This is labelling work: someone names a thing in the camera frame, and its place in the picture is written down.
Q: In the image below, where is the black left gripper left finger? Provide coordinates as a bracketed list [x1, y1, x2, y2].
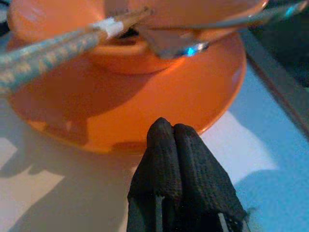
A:
[127, 117, 183, 232]

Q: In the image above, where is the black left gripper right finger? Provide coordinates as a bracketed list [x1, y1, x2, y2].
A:
[173, 123, 247, 232]

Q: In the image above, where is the orange plastic plate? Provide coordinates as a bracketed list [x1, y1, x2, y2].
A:
[7, 31, 247, 154]

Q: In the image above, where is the metal fork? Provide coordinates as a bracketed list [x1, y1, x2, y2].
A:
[141, 0, 309, 60]

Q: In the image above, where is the banded wooden chopsticks pair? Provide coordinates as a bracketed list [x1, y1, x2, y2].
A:
[0, 6, 155, 97]

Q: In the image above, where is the orange plastic bowl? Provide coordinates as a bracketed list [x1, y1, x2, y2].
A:
[7, 0, 268, 75]

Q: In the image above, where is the stainless steel sink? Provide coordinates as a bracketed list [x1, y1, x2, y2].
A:
[241, 0, 309, 136]

